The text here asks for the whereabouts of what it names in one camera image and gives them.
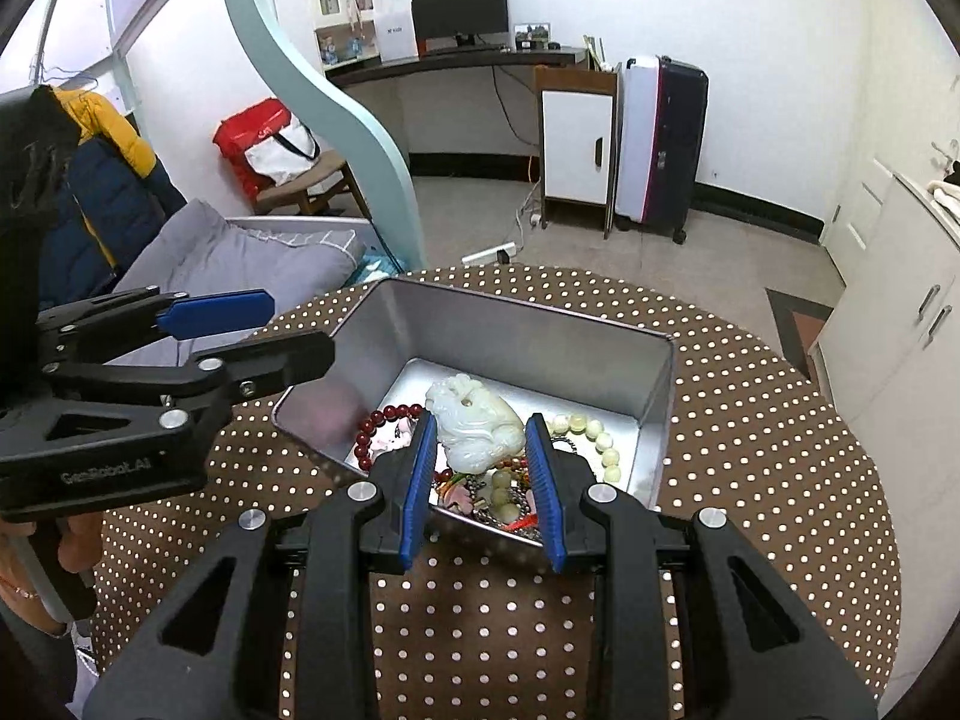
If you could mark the white power strip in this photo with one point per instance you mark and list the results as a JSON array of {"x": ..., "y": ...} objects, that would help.
[{"x": 500, "y": 254}]

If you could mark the red bag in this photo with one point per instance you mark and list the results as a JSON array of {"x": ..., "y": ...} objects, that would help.
[{"x": 248, "y": 128}]

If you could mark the white tote bag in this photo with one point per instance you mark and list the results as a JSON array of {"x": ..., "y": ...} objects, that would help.
[{"x": 285, "y": 155}]

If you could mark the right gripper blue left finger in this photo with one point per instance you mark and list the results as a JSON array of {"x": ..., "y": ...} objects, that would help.
[{"x": 213, "y": 647}]

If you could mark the white black air cooler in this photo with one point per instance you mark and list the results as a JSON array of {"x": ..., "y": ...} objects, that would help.
[{"x": 663, "y": 105}]

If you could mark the wooden chair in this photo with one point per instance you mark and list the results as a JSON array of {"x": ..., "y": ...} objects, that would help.
[{"x": 312, "y": 191}]

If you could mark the white cloth pile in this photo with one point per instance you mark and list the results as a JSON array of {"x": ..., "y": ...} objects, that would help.
[{"x": 947, "y": 196}]

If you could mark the dark grey storage box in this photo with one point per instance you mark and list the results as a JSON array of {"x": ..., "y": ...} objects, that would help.
[{"x": 403, "y": 337}]

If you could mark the brown polka dot tablecloth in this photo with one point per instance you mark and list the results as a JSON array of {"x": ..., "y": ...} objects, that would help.
[{"x": 469, "y": 636}]

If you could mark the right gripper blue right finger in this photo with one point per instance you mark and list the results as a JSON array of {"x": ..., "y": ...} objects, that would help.
[{"x": 685, "y": 609}]

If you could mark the person left hand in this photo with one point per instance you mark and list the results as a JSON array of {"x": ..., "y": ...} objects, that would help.
[{"x": 45, "y": 567}]

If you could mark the teal loft bed frame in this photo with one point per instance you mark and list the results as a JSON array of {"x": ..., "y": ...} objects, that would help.
[{"x": 370, "y": 151}]

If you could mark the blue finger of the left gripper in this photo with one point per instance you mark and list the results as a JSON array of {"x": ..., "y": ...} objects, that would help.
[
  {"x": 115, "y": 324},
  {"x": 223, "y": 376}
]

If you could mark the white jade pendant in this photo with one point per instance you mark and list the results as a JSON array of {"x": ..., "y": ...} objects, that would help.
[{"x": 476, "y": 427}]

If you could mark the yellow navy jacket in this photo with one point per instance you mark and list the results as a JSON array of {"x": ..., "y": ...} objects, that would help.
[{"x": 113, "y": 200}]

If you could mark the dark desk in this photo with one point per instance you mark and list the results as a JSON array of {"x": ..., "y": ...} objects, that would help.
[{"x": 470, "y": 114}]

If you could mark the small white brown cabinet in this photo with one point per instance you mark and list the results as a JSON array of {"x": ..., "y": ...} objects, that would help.
[{"x": 577, "y": 128}]

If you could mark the pink charm keychain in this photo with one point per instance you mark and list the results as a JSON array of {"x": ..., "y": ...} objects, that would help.
[{"x": 500, "y": 498}]

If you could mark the black computer monitor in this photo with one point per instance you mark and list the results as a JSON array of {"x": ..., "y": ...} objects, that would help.
[{"x": 441, "y": 25}]

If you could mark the grey bedding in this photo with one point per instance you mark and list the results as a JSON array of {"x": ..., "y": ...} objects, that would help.
[{"x": 294, "y": 258}]

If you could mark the long white sideboard cabinet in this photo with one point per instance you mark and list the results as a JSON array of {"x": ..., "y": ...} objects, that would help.
[{"x": 890, "y": 351}]

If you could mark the white glass door cupboard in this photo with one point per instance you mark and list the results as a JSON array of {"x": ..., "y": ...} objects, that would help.
[{"x": 346, "y": 33}]

